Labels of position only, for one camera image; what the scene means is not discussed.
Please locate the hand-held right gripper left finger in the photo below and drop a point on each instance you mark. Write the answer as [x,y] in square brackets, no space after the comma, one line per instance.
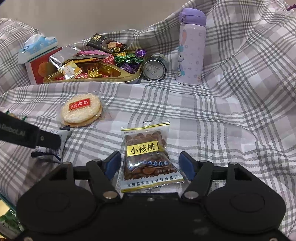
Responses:
[113,162]

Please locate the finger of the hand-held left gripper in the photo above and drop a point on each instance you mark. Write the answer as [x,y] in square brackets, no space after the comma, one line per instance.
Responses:
[48,140]

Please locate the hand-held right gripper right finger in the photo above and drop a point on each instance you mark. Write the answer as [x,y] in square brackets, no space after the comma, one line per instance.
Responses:
[186,165]

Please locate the white dark-edged snack packet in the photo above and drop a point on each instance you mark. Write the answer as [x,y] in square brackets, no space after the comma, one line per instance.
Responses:
[52,154]

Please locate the brown walnut packet gold label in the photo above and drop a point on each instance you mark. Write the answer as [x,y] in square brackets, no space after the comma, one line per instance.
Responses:
[145,150]

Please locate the green white snack packet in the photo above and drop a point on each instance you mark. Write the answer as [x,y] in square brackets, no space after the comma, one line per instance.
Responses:
[9,222]

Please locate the round cookie packet green edges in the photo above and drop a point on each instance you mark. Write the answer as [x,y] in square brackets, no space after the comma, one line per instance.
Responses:
[11,114]

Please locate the round rice cracker red label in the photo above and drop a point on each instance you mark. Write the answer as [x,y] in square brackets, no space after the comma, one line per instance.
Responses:
[81,109]

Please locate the red white box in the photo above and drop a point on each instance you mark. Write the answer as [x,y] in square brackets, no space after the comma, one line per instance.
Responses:
[37,69]

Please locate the plaid blanket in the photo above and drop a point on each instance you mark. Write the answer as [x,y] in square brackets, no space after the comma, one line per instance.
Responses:
[231,115]

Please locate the gold white biscuit packet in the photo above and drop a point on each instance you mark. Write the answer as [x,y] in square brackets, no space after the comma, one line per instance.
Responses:
[71,69]

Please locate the silver foil packet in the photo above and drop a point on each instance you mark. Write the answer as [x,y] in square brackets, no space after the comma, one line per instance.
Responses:
[61,58]

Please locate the blue white tissue pack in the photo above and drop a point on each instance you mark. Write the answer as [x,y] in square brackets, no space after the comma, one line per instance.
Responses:
[37,47]

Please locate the shallow gold candy tray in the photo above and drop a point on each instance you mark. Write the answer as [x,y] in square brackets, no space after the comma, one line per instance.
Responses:
[115,74]

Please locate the pink snack packet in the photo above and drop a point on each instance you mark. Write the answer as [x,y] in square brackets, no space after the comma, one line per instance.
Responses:
[92,55]

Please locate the dark drink can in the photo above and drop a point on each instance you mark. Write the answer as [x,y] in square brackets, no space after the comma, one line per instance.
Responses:
[155,68]

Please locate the pile of wrapped candies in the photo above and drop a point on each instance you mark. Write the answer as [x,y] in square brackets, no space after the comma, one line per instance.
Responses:
[129,59]

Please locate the dark chocolate packet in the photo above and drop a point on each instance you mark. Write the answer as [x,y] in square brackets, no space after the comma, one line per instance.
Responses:
[106,44]

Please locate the purple printed bottle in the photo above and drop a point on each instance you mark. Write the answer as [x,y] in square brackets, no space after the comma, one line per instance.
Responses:
[190,51]

